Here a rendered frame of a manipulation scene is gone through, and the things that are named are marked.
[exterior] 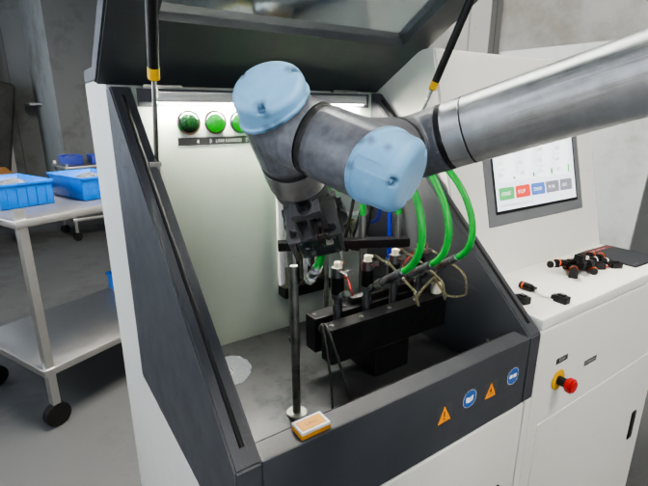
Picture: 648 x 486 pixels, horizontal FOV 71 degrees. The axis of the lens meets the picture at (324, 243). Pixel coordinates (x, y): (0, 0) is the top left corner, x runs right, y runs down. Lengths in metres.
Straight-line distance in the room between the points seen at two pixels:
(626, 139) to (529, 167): 1.44
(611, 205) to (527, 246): 1.44
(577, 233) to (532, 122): 1.16
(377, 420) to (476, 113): 0.50
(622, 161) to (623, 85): 2.34
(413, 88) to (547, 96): 0.78
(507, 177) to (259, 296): 0.74
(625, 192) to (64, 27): 6.06
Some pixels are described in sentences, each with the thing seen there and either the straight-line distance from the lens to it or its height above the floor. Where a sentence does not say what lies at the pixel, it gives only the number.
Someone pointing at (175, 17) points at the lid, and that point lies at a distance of 0.92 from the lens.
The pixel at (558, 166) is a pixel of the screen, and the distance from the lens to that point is 1.55.
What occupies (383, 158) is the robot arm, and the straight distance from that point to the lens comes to 0.40.
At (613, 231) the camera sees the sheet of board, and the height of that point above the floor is 0.80.
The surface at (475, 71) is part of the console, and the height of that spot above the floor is 1.50.
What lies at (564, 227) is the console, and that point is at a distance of 1.57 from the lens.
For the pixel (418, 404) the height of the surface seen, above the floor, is 0.92.
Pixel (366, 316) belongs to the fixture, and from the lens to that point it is 0.98.
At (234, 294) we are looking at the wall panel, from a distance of 1.17.
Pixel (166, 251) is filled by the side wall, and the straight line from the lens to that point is 0.77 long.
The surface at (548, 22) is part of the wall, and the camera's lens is 3.30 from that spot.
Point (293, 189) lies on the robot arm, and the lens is 0.52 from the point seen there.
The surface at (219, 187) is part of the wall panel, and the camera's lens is 1.08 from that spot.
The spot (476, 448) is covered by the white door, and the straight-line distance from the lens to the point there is 1.06.
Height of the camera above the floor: 1.40
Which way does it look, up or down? 16 degrees down
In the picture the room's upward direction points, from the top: straight up
